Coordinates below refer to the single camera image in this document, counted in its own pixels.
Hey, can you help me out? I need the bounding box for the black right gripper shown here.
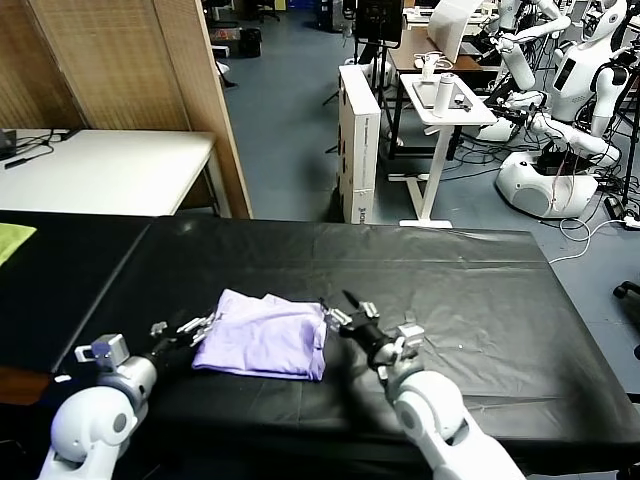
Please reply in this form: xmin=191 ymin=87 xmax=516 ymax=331
xmin=318 ymin=289 xmax=401 ymax=364

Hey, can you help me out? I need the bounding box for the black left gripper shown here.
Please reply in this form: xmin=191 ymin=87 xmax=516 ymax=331
xmin=149 ymin=312 xmax=221 ymax=371

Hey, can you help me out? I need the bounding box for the light purple t-shirt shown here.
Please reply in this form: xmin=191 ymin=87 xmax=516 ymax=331
xmin=192 ymin=288 xmax=329 ymax=384

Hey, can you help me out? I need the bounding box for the glossy black table cover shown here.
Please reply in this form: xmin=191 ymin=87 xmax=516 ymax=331
xmin=49 ymin=215 xmax=637 ymax=480

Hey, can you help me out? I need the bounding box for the matte black table cover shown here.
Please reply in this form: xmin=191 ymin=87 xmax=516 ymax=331
xmin=0 ymin=209 xmax=154 ymax=375

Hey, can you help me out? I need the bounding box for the tall white cardboard box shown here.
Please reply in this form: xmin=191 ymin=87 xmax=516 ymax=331
xmin=337 ymin=64 xmax=382 ymax=225

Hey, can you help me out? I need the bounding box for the white rectangular table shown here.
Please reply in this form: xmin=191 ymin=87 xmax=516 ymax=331
xmin=0 ymin=129 xmax=232 ymax=219

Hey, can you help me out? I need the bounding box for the green cloth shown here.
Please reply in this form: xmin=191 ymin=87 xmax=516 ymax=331
xmin=0 ymin=223 xmax=39 ymax=268

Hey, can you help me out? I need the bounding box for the gray tablet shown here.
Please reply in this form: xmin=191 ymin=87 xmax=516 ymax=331
xmin=412 ymin=80 xmax=441 ymax=110

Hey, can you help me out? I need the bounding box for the white adjustable side table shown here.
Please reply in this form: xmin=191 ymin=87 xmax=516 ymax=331
xmin=388 ymin=73 xmax=499 ymax=229

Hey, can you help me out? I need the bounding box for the white bottle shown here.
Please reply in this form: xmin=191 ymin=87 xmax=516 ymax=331
xmin=432 ymin=72 xmax=457 ymax=119

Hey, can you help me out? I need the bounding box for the black bar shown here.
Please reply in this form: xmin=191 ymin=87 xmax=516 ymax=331
xmin=3 ymin=155 xmax=42 ymax=171

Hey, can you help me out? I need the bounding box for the small white stand device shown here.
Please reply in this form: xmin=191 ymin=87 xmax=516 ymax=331
xmin=413 ymin=52 xmax=450 ymax=82

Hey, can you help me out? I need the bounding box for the black box device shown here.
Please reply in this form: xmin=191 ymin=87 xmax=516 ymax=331
xmin=0 ymin=129 xmax=19 ymax=162

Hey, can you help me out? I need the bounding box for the brown desk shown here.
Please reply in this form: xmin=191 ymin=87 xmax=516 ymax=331
xmin=387 ymin=27 xmax=501 ymax=101

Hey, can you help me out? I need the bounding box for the black chair caster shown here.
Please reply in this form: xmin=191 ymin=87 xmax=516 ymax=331
xmin=612 ymin=281 xmax=640 ymax=321

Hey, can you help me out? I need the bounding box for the wooden folding screen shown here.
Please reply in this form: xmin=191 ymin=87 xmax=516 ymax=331
xmin=0 ymin=0 xmax=254 ymax=220

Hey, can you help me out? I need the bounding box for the black bin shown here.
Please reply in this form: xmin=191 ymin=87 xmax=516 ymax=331
xmin=239 ymin=28 xmax=263 ymax=59

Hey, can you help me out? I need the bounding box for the black screen on stand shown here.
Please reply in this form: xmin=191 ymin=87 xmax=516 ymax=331
xmin=349 ymin=0 xmax=405 ymax=69

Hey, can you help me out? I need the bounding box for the white curved panel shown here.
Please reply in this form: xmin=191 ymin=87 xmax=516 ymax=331
xmin=427 ymin=0 xmax=484 ymax=65

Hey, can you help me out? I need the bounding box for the white humanoid robot with base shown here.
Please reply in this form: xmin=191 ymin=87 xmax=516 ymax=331
xmin=494 ymin=0 xmax=632 ymax=221

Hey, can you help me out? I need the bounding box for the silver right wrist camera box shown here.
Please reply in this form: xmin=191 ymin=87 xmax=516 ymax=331
xmin=394 ymin=323 xmax=427 ymax=359

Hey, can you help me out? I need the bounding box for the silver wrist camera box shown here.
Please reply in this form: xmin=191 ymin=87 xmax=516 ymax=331
xmin=394 ymin=323 xmax=427 ymax=359
xmin=74 ymin=333 xmax=130 ymax=369

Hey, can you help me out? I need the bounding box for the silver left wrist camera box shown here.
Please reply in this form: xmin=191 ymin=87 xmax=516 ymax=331
xmin=74 ymin=333 xmax=130 ymax=369

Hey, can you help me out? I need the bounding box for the white floor cable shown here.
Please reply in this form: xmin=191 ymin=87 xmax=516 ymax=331
xmin=549 ymin=217 xmax=631 ymax=265

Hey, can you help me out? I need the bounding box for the black cable with adapter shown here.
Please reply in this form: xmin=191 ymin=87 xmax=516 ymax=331
xmin=14 ymin=128 xmax=76 ymax=151

